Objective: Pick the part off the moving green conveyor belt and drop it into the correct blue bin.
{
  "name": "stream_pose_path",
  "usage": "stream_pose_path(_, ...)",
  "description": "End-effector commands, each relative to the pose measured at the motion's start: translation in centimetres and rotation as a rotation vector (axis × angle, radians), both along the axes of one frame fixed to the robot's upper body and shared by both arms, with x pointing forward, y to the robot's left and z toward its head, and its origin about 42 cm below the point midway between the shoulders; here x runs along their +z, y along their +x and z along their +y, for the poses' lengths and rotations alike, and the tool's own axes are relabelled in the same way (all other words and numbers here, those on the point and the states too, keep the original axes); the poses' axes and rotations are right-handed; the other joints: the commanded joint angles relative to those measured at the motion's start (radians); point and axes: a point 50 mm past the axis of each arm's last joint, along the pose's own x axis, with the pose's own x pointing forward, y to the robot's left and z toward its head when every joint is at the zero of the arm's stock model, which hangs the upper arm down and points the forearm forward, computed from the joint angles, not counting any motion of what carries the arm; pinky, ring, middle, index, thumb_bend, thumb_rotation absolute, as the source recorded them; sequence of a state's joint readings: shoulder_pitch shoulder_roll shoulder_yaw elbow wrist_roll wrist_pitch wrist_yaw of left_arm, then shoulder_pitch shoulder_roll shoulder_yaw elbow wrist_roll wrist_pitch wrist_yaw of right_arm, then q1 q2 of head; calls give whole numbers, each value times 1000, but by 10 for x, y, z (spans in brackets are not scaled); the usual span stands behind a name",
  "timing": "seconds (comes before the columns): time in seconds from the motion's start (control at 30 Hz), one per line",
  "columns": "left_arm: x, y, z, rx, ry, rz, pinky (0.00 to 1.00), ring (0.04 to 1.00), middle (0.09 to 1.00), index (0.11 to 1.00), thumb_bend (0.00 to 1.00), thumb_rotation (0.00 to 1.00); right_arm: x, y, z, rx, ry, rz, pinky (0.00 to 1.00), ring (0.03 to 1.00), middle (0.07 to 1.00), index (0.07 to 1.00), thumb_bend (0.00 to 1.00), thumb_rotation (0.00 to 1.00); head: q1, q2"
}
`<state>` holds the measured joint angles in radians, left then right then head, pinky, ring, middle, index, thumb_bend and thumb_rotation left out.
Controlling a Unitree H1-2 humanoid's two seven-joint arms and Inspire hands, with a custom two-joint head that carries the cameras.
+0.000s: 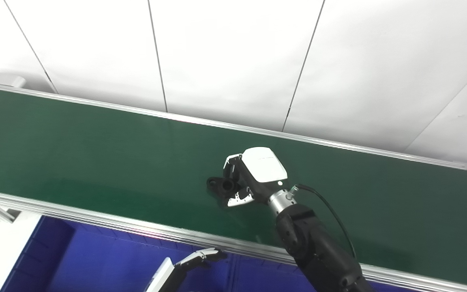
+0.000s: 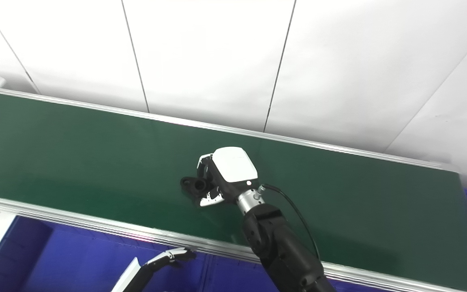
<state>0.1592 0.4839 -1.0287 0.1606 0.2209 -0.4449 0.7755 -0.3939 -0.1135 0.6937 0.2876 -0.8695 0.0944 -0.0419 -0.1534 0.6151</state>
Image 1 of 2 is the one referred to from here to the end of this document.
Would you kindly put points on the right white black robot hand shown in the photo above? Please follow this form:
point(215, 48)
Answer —
point(264, 166)

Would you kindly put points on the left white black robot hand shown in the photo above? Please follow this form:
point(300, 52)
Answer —
point(168, 275)

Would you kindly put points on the black flange part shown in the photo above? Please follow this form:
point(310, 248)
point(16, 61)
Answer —
point(217, 184)

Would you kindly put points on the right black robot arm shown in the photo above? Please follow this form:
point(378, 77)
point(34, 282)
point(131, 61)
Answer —
point(318, 247)

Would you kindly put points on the blue plastic bin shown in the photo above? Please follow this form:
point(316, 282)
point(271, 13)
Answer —
point(266, 282)
point(95, 263)

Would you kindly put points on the green conveyor belt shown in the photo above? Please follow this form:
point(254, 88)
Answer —
point(75, 142)

